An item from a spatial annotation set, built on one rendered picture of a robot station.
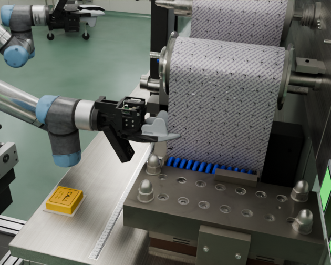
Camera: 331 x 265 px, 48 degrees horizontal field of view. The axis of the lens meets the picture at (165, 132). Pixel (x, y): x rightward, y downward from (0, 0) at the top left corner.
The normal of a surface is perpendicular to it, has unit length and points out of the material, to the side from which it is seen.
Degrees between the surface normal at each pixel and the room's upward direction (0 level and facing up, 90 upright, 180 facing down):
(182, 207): 0
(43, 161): 0
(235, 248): 90
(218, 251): 90
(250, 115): 90
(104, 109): 90
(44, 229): 0
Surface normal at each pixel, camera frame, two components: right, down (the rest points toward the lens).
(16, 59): 0.18, 0.51
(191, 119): -0.24, 0.48
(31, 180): 0.04, -0.86
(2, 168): 0.96, 0.16
